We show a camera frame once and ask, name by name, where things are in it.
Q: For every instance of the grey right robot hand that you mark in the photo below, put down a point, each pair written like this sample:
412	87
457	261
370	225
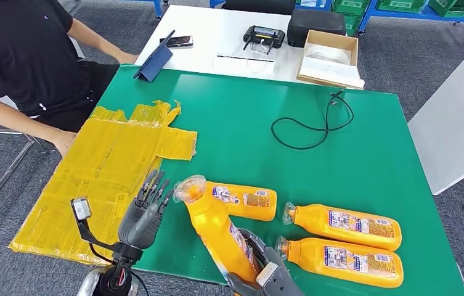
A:
291	286

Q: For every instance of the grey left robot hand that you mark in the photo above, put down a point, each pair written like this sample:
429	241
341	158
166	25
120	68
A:
142	224

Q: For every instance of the orange detergent bottle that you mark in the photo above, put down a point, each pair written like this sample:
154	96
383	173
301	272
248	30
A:
313	220
264	212
211	220
305	255

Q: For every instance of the yellow taped cardboard sheet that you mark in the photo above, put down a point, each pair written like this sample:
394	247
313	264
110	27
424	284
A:
93	184

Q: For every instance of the tablet in blue case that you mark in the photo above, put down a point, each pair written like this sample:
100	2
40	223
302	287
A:
154	63

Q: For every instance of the white panel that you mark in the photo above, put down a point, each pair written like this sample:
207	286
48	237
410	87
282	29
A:
77	48

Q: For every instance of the black smartphone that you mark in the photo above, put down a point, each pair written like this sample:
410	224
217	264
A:
181	41

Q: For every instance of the thin black strip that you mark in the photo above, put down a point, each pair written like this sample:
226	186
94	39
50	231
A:
246	58

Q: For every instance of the person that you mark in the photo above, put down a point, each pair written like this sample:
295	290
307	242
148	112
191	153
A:
19	49

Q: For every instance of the white foam sheet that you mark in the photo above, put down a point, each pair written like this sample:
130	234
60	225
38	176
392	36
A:
332	73

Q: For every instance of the black handheld controller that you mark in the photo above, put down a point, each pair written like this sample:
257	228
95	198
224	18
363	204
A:
262	39

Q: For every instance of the white side table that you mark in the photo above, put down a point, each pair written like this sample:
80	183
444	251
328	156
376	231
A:
450	122

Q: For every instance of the black chair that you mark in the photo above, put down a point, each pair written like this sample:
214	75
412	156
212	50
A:
258	5

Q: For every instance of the open cardboard box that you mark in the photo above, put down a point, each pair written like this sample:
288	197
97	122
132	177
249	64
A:
315	36

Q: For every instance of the black carry case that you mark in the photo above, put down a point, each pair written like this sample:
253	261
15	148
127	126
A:
315	22

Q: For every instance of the green plastic crate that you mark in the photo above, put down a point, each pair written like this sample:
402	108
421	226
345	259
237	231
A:
352	24
350	6
401	5
458	6

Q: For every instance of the blue metal rack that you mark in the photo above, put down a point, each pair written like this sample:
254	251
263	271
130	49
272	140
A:
401	15

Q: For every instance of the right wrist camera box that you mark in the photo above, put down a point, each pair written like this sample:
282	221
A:
268	277

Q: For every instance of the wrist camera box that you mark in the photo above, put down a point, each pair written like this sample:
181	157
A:
80	208
268	277

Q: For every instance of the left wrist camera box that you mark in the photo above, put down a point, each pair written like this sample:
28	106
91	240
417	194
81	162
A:
80	208

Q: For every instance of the grey metal frame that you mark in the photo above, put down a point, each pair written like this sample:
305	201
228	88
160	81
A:
9	172

